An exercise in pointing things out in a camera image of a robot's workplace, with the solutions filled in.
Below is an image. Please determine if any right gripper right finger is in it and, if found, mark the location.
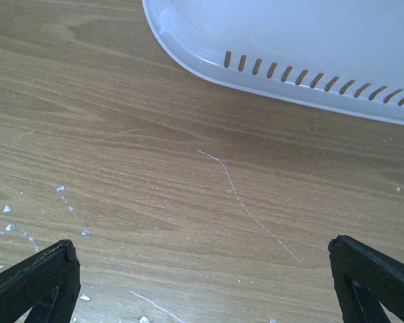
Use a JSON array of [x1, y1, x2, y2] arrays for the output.
[[328, 235, 404, 322]]

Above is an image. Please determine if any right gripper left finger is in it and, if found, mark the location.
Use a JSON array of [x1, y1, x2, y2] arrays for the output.
[[0, 240, 81, 322]]

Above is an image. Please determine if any white plastic basin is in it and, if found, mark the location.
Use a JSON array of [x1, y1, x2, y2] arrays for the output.
[[143, 0, 404, 125]]

